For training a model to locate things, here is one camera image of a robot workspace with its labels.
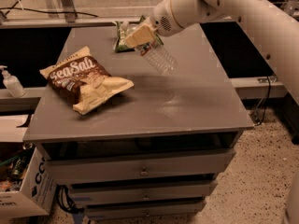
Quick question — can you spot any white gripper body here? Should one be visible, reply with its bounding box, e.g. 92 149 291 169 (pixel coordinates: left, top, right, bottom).
149 0 183 36

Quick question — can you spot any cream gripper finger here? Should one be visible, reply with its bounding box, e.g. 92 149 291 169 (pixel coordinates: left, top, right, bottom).
124 23 156 48

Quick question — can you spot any clear plastic water bottle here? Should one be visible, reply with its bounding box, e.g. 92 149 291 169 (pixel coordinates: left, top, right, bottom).
120 21 178 77

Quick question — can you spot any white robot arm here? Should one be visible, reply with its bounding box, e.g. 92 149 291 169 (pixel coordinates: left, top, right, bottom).
146 0 298 224

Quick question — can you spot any white pump bottle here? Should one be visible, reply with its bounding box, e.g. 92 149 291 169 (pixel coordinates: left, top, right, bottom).
0 65 25 98

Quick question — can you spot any green chip bag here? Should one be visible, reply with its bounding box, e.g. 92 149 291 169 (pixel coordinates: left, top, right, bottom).
113 16 150 54

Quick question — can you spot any sea salt chip bag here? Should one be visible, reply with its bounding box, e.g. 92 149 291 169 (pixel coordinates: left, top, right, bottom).
40 47 134 115

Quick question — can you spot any grey drawer cabinet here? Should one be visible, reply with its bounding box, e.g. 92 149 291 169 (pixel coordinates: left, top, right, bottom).
24 25 252 220

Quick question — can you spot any white cardboard box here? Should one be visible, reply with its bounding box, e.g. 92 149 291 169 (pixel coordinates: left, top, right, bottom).
0 115 56 218

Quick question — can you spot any metal frame rail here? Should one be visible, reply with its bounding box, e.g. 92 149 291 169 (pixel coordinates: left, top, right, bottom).
0 16 140 29

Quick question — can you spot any black floor cable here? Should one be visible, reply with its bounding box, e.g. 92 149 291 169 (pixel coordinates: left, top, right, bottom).
0 7 99 19

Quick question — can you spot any black cable bundle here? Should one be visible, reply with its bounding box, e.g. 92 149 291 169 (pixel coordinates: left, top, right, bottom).
55 184 86 215

